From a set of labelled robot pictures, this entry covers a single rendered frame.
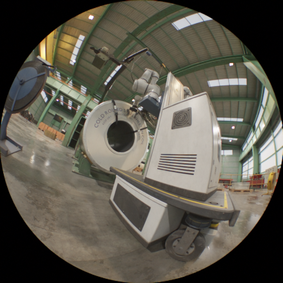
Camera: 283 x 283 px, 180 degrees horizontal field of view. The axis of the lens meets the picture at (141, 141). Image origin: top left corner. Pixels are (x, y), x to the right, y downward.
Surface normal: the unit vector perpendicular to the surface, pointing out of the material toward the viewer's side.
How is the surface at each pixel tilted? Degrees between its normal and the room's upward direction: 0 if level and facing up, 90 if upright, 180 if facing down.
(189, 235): 90
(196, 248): 92
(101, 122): 90
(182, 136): 90
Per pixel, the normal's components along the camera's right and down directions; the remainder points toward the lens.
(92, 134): 0.67, -0.03
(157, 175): -0.76, -0.39
